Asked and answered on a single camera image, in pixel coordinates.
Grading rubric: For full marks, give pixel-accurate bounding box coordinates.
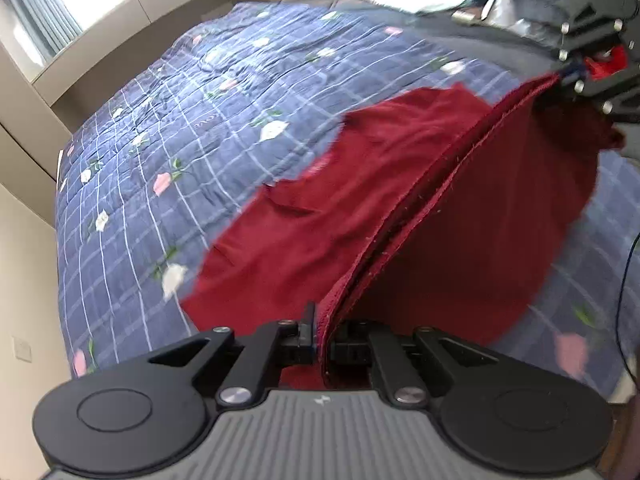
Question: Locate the blue plaid floral quilt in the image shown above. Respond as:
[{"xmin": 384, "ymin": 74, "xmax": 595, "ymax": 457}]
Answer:
[{"xmin": 55, "ymin": 0, "xmax": 640, "ymax": 401}]

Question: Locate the dark red knit sweater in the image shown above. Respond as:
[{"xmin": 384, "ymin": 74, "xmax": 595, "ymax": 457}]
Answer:
[{"xmin": 182, "ymin": 75, "xmax": 624, "ymax": 387}]

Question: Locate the beige window bench cabinet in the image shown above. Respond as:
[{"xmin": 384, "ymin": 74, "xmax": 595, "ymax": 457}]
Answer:
[{"xmin": 34, "ymin": 0, "xmax": 267, "ymax": 129}]

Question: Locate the black cable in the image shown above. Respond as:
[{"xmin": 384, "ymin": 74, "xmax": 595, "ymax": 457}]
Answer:
[{"xmin": 614, "ymin": 231, "xmax": 640, "ymax": 391}]

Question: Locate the light blue left curtain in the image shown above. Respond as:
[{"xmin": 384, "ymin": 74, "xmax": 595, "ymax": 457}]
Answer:
[{"xmin": 4, "ymin": 0, "xmax": 82, "ymax": 61}]

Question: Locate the white wall socket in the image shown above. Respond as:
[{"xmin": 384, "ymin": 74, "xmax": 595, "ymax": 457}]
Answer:
[{"xmin": 12, "ymin": 336, "xmax": 32, "ymax": 363}]

